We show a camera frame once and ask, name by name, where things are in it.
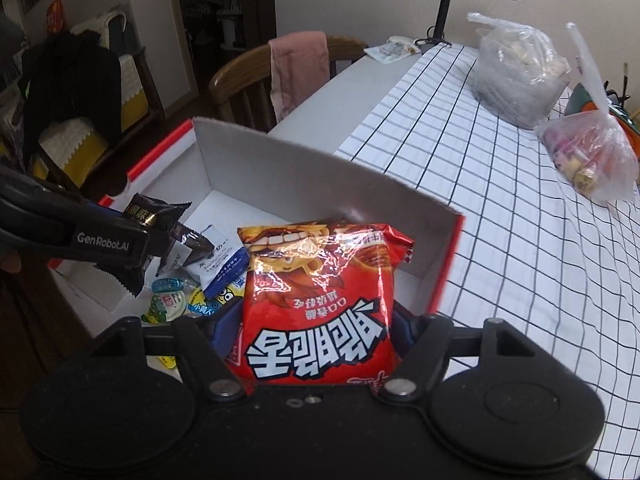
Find yellow cushioned wooden chair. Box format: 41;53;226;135
30;7;166;186

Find red cardboard box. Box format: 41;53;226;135
47;117;466;341

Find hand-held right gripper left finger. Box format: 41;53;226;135
95;305;246;402

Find orange and green container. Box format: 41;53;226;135
570;82;640;133

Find green-lidded jelly cup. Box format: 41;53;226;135
141;277;193;324

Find dark clothes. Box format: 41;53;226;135
20;30;123;181

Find white and blue snack packet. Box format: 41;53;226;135
186;226;251;301

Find white checked tablecloth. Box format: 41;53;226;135
334;45;640;461

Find large red snack bag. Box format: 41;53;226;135
223;217;416;386

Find white paper packet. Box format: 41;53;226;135
364;35;422;65

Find dark bookcase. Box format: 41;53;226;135
167;0;276;93

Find wooden chair with curved back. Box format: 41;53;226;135
208;35;368;133

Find black snack packet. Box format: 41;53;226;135
97;192;192;298

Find clear bag with grey contents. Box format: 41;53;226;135
467;11;572;130

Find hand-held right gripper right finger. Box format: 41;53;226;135
382;302;543;403

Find pink cloth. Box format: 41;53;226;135
268;31;331;122

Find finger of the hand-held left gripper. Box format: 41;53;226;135
0;162;126;222

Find clear bag with pink snacks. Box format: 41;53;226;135
535;22;640;203

